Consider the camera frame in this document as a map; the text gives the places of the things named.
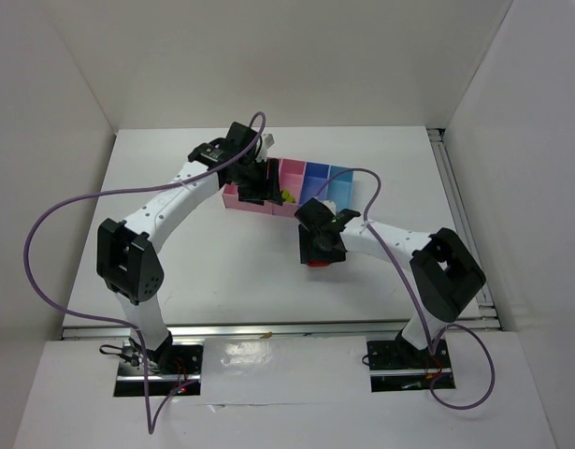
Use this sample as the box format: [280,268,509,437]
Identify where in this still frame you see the light blue container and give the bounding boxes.
[326,166,353,211]

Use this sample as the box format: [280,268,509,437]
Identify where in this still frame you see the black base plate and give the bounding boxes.
[362,340,455,393]
[113,343,204,398]

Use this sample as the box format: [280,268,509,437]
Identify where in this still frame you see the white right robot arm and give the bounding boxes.
[295,198,486,351]

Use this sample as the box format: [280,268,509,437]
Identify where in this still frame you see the aluminium front rail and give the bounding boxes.
[60,318,501,341]

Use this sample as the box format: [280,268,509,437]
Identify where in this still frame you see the dark blue container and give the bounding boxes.
[300,162,330,205]

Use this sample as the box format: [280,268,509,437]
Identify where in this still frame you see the aluminium side rail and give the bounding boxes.
[426,128,498,321]

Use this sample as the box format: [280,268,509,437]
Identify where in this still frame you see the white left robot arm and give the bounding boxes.
[96,123,282,369]

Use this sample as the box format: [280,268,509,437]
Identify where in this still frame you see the white lego brick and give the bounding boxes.
[324,201,337,213]

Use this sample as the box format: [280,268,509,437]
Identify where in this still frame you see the large red lego brick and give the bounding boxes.
[306,260,331,268]

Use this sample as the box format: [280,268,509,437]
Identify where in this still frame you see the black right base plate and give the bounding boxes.
[362,340,455,393]

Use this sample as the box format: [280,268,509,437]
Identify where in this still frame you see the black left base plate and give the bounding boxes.
[113,343,204,398]

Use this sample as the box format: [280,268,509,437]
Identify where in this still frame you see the small pink container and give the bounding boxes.
[272,158,306,218]

